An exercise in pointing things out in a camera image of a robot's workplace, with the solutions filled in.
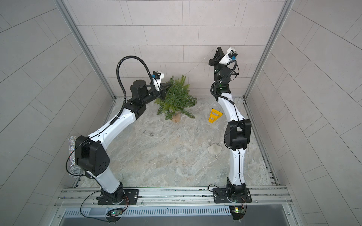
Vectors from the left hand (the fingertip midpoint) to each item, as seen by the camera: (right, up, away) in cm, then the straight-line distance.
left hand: (173, 83), depth 76 cm
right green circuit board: (+32, -64, -8) cm, 72 cm away
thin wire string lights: (+17, +19, +22) cm, 34 cm away
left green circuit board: (-26, -62, -12) cm, 68 cm away
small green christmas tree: (+2, -8, +4) cm, 10 cm away
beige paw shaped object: (+24, -39, +9) cm, 47 cm away
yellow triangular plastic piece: (+29, -19, +29) cm, 45 cm away
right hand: (+23, +20, -2) cm, 31 cm away
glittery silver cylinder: (-39, -39, -18) cm, 58 cm away
